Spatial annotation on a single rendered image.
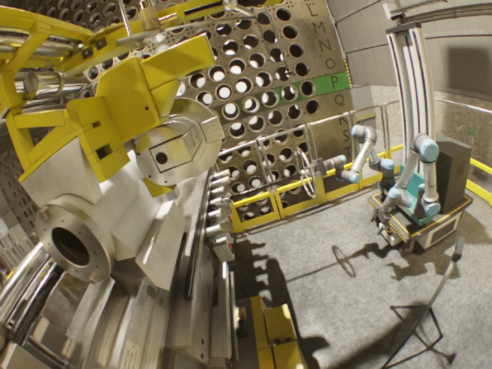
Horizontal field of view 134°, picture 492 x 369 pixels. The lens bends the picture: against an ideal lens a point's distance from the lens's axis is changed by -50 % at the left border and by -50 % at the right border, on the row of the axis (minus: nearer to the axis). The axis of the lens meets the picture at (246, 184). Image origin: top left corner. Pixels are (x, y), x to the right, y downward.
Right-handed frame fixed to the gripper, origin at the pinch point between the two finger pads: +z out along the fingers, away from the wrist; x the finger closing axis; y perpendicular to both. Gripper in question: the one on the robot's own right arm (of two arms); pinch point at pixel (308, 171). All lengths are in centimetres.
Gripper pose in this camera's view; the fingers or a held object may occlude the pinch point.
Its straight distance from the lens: 156.4
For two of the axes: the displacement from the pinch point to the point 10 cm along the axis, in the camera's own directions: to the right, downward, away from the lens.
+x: -3.2, -9.4, -0.8
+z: -9.5, 3.2, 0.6
